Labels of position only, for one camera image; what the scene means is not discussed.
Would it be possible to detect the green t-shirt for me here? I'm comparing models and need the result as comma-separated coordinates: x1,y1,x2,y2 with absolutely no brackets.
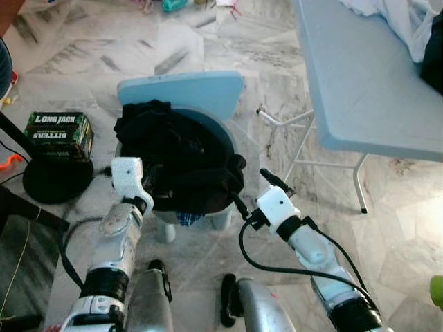
429,275,443,308

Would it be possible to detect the blue plaid cloth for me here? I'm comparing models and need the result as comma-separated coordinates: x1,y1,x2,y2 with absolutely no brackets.
174,211,205,228

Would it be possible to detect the silver robot right leg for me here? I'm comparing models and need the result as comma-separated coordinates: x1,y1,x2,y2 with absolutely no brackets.
220,273,298,332

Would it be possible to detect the silver robot leg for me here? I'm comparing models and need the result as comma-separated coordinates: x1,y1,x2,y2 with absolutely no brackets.
220,273,298,332
125,259,174,332

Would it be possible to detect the silver robot left leg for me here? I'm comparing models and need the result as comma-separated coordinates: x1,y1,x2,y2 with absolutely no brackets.
125,259,174,332

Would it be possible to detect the light blue folding table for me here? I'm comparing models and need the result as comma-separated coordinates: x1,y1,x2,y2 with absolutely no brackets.
256,0,443,215

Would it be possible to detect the green black Long Jack box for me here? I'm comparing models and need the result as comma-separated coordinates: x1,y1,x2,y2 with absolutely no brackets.
23,111,94,163

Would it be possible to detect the teal plastic toy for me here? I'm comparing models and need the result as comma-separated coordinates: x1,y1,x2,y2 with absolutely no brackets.
161,0,188,13

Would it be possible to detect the dark floor mat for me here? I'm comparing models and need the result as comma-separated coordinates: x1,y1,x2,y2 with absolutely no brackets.
0,207,66,329

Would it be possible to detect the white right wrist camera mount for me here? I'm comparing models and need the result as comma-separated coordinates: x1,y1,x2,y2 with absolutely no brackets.
256,187,300,232

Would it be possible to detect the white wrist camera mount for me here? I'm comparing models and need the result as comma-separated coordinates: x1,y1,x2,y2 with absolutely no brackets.
256,187,300,232
111,158,154,216

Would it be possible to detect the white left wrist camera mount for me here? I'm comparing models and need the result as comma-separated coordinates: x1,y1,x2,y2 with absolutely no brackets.
111,158,154,216

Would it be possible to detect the orange cord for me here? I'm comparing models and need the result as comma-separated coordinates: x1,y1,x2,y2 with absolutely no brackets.
0,154,25,171

